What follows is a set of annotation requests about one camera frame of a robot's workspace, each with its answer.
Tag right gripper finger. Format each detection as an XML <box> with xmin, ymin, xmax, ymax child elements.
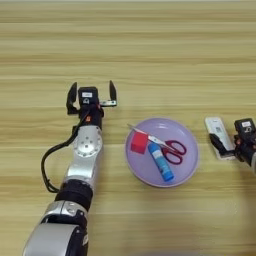
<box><xmin>208</xmin><ymin>133</ymin><xmax>228</xmax><ymax>156</ymax></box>

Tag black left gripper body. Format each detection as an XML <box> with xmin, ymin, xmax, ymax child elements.
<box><xmin>66</xmin><ymin>100</ymin><xmax>118</xmax><ymax>129</ymax></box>

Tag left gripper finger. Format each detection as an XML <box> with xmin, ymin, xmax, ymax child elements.
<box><xmin>108</xmin><ymin>80</ymin><xmax>118</xmax><ymax>102</ymax></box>
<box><xmin>65</xmin><ymin>81</ymin><xmax>79</xmax><ymax>115</ymax></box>

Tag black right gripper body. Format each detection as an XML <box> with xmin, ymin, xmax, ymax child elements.
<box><xmin>218</xmin><ymin>132</ymin><xmax>256</xmax><ymax>164</ymax></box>

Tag white rectangular box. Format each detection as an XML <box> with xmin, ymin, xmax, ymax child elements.
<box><xmin>204</xmin><ymin>116</ymin><xmax>236</xmax><ymax>161</ymax></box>

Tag red cube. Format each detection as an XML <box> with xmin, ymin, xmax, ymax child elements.
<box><xmin>130</xmin><ymin>130</ymin><xmax>149</xmax><ymax>155</ymax></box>

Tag red-handled scissors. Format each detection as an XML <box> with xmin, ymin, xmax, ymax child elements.
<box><xmin>126</xmin><ymin>123</ymin><xmax>187</xmax><ymax>166</ymax></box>

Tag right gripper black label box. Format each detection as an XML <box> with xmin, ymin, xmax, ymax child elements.
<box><xmin>234</xmin><ymin>117</ymin><xmax>256</xmax><ymax>134</ymax></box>

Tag round purple plate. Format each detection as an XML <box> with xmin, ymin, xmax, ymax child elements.
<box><xmin>124</xmin><ymin>117</ymin><xmax>200</xmax><ymax>188</ymax></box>

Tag blue glue stick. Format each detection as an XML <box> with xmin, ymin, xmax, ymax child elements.
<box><xmin>147</xmin><ymin>142</ymin><xmax>175</xmax><ymax>183</ymax></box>

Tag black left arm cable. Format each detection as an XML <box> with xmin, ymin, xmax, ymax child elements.
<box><xmin>40</xmin><ymin>113</ymin><xmax>91</xmax><ymax>194</ymax></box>

